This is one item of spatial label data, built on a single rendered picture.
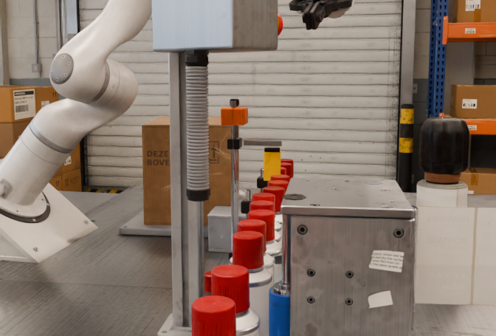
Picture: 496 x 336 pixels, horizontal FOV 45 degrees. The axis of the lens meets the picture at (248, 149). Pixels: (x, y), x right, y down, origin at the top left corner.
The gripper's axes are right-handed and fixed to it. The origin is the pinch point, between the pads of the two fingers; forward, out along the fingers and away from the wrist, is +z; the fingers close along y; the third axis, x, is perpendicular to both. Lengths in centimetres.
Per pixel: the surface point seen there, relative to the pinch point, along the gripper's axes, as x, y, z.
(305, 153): 277, -130, -324
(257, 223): 6.0, 3.3, 42.2
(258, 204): 10.3, 0.0, 34.5
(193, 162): 7.5, -10.8, 29.9
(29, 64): 183, -407, -332
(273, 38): -3.7, -1.4, 15.1
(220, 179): 54, -39, -21
